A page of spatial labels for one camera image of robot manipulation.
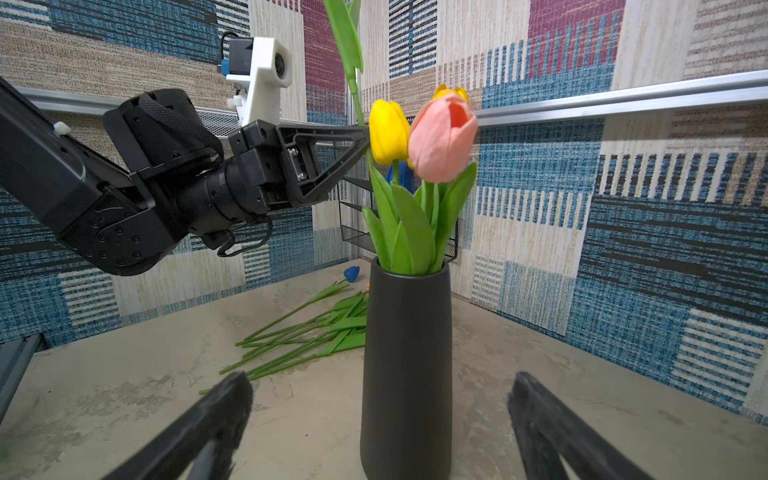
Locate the light pink tulip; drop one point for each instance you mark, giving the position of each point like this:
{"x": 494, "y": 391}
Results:
{"x": 440, "y": 142}

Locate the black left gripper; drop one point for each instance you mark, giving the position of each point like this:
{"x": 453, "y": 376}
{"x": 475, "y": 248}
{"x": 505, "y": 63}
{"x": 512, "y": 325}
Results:
{"x": 285, "y": 166}

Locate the blue tulip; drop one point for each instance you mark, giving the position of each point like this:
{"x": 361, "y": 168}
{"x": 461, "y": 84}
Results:
{"x": 350, "y": 275}
{"x": 404, "y": 175}

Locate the black wire shelf rack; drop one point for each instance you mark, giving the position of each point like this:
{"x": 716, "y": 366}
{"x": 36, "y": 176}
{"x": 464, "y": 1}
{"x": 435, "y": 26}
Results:
{"x": 353, "y": 195}

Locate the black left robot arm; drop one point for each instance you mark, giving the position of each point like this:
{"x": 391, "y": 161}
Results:
{"x": 176, "y": 178}

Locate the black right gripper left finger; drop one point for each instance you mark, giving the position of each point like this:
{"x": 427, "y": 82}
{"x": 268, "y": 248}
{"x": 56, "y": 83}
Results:
{"x": 201, "y": 442}

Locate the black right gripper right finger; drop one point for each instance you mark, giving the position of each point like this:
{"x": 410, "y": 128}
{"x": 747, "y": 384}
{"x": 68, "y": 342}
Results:
{"x": 553, "y": 440}

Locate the white mesh wall basket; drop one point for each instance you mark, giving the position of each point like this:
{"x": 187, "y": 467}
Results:
{"x": 221, "y": 123}

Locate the peach tulip on table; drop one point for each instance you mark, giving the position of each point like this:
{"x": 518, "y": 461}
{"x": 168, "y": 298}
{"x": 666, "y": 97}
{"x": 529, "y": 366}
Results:
{"x": 345, "y": 312}

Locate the black tapered vase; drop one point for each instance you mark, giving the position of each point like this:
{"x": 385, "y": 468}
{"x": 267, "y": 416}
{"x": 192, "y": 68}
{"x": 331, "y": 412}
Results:
{"x": 407, "y": 399}

